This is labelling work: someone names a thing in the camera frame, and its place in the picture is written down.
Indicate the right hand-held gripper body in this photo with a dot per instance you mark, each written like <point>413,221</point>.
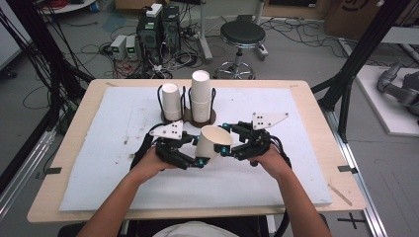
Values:
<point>260,144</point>

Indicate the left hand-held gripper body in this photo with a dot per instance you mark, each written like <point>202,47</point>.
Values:
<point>166,130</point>

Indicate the white paper cup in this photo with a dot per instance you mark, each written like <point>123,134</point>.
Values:
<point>210,144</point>

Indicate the person's right hand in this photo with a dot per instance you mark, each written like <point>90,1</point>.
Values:
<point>270,163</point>

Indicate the person's left hand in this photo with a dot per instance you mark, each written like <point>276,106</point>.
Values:
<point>148,164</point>

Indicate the short stack of white cups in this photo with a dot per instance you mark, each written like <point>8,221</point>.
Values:
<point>171,100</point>

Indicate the white foam mat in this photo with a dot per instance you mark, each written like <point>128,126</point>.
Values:
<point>230,184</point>

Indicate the tall stack of white cups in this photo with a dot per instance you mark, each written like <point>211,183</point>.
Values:
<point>201,95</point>

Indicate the person's white shirt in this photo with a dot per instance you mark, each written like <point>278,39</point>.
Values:
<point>194,231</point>

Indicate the grey power supply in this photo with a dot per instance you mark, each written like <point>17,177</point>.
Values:
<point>131,47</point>
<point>118,46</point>

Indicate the black tape strip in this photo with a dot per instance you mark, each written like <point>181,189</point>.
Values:
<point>347,169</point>
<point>52,171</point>

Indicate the thin wooden stick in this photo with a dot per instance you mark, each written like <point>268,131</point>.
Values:
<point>340,195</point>

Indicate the black round stool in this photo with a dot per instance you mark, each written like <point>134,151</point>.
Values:
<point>242,33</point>

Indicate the black computer tower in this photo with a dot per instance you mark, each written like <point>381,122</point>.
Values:
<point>150,36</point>
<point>171,28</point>

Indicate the grey stand leg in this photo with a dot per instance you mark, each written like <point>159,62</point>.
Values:
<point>204,33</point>

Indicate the white box on tower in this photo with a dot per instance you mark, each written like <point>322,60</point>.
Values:
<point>154,10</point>

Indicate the white platform board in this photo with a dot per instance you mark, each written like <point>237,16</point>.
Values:
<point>378,112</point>

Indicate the white round table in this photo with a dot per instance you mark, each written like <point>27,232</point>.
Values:
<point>66,6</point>

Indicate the cardboard box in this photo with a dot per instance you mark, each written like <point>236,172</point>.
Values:
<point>355,16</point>

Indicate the aluminium rail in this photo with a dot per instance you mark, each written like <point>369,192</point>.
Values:
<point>23,173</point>
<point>359,184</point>

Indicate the black metal frame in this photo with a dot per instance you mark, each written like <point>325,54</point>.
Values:
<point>362,49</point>

